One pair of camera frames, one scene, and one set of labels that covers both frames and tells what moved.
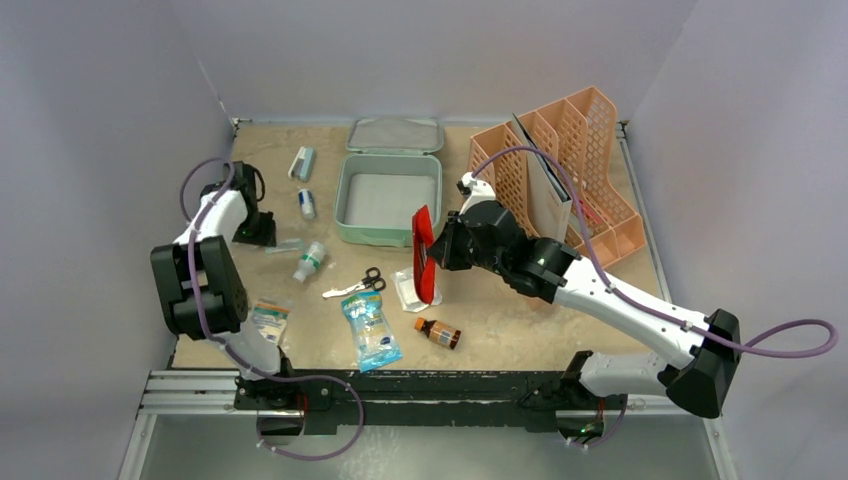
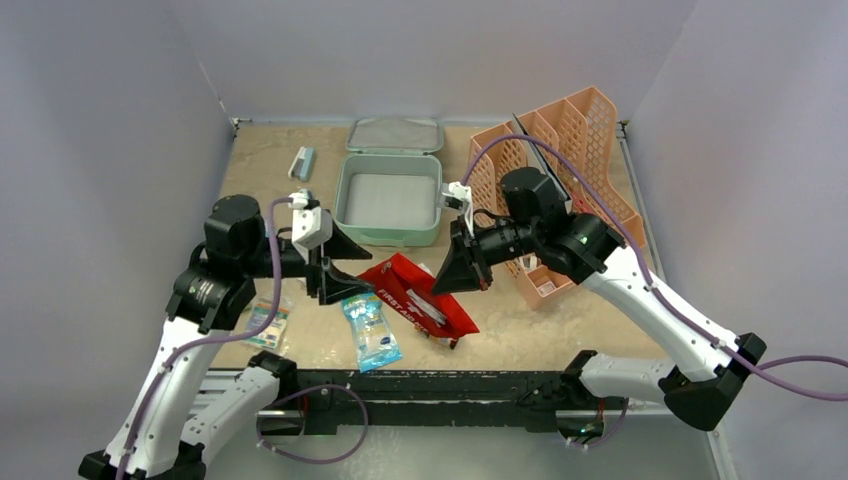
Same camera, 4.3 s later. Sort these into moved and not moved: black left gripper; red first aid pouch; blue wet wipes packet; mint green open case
Moved: red first aid pouch; black left gripper
Not moved: mint green open case; blue wet wipes packet
